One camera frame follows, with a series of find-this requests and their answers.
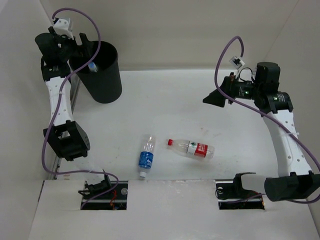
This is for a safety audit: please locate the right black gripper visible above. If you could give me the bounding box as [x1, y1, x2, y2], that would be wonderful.
[203, 72, 262, 108]

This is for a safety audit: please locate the clear unlabelled plastic bottle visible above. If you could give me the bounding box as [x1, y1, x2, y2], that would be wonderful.
[88, 62, 99, 73]

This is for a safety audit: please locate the red-capped red-label bottle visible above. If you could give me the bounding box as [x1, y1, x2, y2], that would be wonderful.
[167, 139, 215, 162]

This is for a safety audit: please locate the blue-label clear bottle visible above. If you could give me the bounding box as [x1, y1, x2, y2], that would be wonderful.
[137, 134, 156, 179]

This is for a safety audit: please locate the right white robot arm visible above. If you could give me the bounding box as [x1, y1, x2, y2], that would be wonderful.
[202, 62, 320, 204]

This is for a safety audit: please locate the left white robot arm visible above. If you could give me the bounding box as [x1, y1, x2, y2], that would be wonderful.
[35, 26, 98, 176]

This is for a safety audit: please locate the black plastic waste bin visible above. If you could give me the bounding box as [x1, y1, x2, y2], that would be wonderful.
[76, 41, 122, 104]

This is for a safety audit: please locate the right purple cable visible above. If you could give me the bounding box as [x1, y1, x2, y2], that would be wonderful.
[214, 35, 320, 204]

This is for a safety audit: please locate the purple cable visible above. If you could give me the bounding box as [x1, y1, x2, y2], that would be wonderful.
[40, 8, 120, 210]
[214, 35, 320, 204]

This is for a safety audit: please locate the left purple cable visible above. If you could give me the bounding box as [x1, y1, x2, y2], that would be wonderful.
[40, 8, 120, 210]

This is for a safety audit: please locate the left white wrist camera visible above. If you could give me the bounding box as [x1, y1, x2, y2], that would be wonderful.
[53, 18, 74, 40]

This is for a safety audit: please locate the right aluminium frame rail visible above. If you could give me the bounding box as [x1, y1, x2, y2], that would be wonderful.
[253, 67, 265, 85]

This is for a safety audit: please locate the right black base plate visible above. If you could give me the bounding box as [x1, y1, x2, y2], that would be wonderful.
[215, 179, 265, 210]

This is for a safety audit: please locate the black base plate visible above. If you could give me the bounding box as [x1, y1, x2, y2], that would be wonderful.
[80, 181, 129, 211]
[215, 179, 265, 210]

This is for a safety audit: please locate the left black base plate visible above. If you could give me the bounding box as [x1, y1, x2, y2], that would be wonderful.
[80, 181, 129, 211]

